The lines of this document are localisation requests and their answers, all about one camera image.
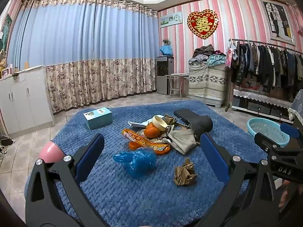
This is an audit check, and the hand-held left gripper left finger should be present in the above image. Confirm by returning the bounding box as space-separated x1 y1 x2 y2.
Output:
25 134 112 227

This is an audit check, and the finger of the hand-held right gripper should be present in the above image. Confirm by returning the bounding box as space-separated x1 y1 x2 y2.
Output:
254 132 286 154
280 122 303 139

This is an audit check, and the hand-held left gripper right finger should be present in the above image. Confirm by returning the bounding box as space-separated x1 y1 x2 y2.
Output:
200 132 284 227

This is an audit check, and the light blue plastic basket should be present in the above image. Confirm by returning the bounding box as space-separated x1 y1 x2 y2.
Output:
247 117 290 148

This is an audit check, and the beige cloth pouch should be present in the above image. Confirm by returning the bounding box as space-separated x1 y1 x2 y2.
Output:
166 129 197 155

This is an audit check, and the brown paper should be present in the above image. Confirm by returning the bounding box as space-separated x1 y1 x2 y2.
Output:
163 114 177 125
173 157 197 186

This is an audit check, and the blue plastic bag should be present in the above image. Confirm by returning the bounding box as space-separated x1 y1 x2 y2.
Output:
113 147 157 179

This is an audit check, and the orange snack wrapper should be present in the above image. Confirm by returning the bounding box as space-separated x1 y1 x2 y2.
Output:
122 128 171 154

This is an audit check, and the cream round lid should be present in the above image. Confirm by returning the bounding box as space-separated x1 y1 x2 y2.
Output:
151 115 169 133

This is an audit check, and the person's right hand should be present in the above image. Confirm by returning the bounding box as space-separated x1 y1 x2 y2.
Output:
277 180 303 211

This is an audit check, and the grey flower patterned cloth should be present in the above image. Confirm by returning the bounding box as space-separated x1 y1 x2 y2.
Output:
287 95 303 121

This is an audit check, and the light blue tissue box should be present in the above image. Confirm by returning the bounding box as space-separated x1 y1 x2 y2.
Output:
83 107 113 130

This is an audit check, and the low dark cabinet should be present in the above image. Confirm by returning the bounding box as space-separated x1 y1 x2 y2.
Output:
232 89 295 123

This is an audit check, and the pink cup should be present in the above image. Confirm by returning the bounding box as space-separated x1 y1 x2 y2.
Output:
38 141 67 164

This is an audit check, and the white lace cloth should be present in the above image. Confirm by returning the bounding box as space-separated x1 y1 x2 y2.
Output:
233 89 294 109

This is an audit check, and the blue knitted blanket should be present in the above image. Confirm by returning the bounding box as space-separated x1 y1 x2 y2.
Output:
24 99 251 227

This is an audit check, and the white paper sheet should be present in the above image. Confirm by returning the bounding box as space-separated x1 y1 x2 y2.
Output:
128 120 149 130

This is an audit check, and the brown cardboard box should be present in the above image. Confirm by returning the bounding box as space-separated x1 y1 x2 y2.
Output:
241 77 261 90

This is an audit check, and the metal clothes rack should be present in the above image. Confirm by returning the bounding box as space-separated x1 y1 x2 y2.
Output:
224 38 303 112

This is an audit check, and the row of hanging clothes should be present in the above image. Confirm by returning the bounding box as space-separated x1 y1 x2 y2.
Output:
231 41 303 94

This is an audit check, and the patterned cloth covered cabinet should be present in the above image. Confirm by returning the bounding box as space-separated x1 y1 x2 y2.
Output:
188 63 226 108

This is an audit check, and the white cabinet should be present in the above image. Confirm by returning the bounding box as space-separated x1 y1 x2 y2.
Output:
0 67 55 139

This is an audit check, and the small side table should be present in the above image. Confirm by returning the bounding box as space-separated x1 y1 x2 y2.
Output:
164 73 190 99

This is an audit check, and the pink hanging bag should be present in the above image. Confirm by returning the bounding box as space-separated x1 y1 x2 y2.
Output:
225 47 234 68

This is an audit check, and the grey water dispenser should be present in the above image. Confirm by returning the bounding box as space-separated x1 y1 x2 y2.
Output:
156 56 174 95

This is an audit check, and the pile of clothes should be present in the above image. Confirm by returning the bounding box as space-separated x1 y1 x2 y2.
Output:
192 44 228 67

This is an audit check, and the blue floral curtain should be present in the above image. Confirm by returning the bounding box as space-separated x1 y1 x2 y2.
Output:
7 0 159 114

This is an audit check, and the blue cloth bundle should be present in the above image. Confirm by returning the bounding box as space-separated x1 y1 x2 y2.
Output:
159 45 173 57

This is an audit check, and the framed wall poster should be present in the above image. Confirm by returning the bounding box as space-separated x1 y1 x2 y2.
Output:
259 0 296 46

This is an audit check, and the red heart wall decoration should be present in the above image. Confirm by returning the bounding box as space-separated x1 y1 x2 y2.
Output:
187 10 219 39

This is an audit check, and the landscape wall picture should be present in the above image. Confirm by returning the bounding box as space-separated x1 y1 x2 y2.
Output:
160 12 183 27

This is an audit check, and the green wall poster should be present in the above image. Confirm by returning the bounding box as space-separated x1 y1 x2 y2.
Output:
0 13 13 52

